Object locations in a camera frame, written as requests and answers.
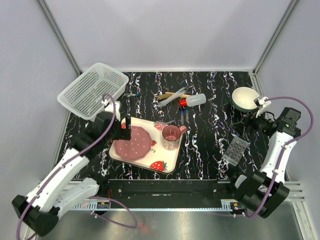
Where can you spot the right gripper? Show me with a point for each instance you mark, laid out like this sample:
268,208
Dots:
250,120

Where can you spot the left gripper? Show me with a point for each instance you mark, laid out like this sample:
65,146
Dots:
123,133

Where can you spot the white squeeze bottle red cap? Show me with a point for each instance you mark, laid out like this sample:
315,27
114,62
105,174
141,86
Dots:
193,100

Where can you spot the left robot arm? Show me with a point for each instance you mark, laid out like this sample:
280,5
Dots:
42,208

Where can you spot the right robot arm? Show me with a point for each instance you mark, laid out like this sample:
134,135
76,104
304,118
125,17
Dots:
262,191

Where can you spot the pink polka dot plate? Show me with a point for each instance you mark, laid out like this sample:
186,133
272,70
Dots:
137,147

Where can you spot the clear test tube rack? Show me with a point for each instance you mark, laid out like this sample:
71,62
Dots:
235,151

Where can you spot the white bowl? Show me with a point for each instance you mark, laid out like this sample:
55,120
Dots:
243,99

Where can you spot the clear plastic funnel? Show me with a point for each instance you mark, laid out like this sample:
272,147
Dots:
159,125

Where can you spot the white strawberry tray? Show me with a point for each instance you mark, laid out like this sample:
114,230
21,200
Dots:
158,158

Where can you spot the pink ceramic mug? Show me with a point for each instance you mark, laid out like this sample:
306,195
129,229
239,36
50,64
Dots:
171,136

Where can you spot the white perforated plastic basket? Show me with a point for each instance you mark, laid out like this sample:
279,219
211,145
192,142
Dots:
84,97

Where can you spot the wooden bristle brush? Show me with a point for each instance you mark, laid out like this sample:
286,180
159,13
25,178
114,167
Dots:
169,94

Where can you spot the bundle of clear pipettes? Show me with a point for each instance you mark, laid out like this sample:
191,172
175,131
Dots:
162,103

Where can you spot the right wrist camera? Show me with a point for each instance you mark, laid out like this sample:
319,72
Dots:
262,104

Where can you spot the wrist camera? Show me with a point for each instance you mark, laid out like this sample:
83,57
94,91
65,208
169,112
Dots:
109,107
262,104

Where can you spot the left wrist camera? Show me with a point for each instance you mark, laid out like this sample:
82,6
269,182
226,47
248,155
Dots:
109,107

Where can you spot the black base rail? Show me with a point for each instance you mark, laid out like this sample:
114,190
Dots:
167,194

